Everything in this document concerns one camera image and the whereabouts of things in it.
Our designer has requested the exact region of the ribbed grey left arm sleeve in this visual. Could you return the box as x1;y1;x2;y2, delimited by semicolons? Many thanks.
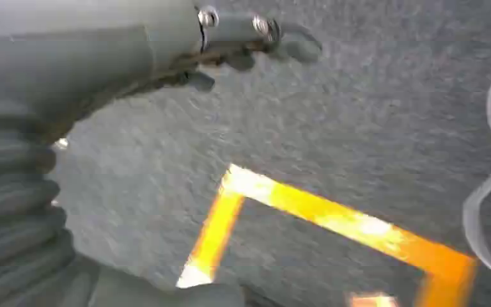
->
0;111;78;307

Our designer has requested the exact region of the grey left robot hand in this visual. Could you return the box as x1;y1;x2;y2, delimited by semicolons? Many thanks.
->
0;0;323;307

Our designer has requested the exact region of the clear plastic strap loop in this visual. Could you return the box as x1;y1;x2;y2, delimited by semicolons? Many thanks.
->
461;64;491;290

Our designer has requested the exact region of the short yellow floor tape strip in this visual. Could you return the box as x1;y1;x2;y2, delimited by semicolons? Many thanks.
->
414;258;478;307
176;188;246;290

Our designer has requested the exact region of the small yellow floor tape piece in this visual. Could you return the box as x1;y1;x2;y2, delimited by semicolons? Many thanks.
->
347;291;400;307

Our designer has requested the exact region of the long yellow floor tape strip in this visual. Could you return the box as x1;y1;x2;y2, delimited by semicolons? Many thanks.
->
222;163;478;274

